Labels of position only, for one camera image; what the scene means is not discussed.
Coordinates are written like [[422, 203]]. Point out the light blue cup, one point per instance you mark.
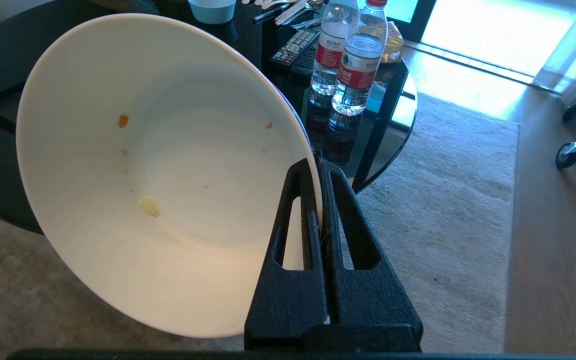
[[211, 10]]

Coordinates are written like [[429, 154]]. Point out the black tray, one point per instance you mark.
[[3, 105]]

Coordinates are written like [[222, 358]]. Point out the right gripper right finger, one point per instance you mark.
[[368, 300]]

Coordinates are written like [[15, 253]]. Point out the white bowl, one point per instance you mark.
[[168, 165]]

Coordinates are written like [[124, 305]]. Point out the clear water bottle red label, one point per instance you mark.
[[332, 50], [359, 65]]

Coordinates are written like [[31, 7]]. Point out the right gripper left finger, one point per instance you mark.
[[288, 305]]

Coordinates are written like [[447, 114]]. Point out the yellow snack packet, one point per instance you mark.
[[393, 42]]

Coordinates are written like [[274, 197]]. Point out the white curtain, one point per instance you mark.
[[575, 47]]

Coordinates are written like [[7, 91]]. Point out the black remote control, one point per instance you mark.
[[294, 47]]

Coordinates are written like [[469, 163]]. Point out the black pen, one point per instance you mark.
[[270, 12]]

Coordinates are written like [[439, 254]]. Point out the beige carpet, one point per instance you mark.
[[443, 210]]

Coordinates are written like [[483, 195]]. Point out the round black glass table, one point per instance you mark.
[[368, 110]]

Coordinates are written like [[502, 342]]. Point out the yellow food scrap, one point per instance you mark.
[[149, 206]]

